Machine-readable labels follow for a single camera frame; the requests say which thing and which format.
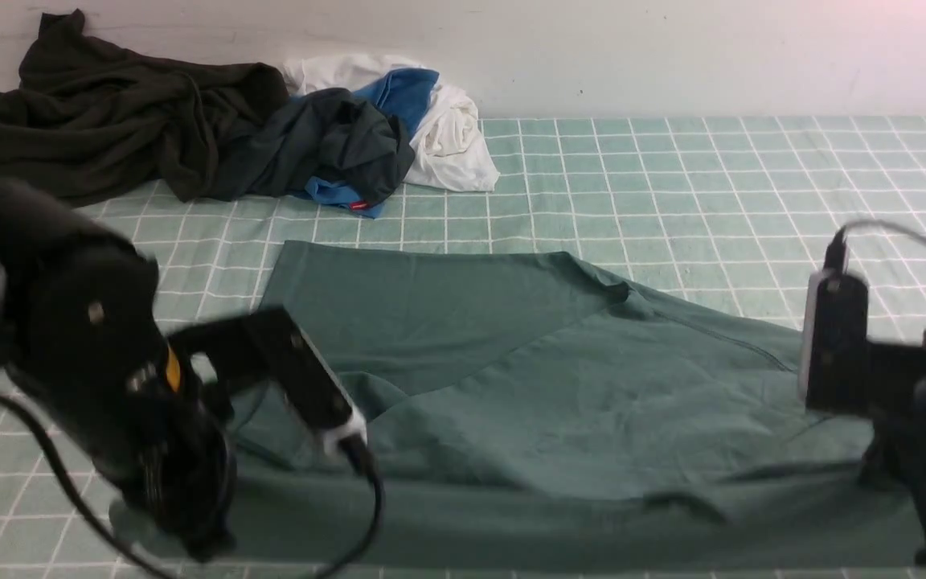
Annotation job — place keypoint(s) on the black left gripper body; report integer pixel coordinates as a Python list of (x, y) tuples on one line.
[(89, 351)]

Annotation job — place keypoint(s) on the green long sleeve shirt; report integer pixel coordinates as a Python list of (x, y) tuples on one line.
[(531, 412)]

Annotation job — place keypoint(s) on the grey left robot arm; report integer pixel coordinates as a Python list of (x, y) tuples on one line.
[(78, 336)]

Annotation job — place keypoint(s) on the dark olive crumpled garment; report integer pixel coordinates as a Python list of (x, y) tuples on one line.
[(91, 120)]

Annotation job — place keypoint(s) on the green checkered table cloth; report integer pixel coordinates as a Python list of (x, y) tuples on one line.
[(730, 212)]

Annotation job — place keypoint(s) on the dark grey crumpled garment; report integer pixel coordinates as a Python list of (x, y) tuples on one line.
[(330, 135)]

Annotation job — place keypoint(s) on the blue crumpled garment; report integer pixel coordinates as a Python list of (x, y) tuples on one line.
[(398, 101)]

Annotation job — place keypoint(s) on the white crumpled garment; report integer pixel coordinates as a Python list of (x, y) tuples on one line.
[(451, 151)]

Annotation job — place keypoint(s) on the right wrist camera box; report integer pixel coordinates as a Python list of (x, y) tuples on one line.
[(833, 357)]

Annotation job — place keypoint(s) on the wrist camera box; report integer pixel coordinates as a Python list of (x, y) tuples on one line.
[(833, 357), (266, 345)]

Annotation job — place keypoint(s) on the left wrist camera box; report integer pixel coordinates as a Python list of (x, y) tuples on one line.
[(266, 345)]

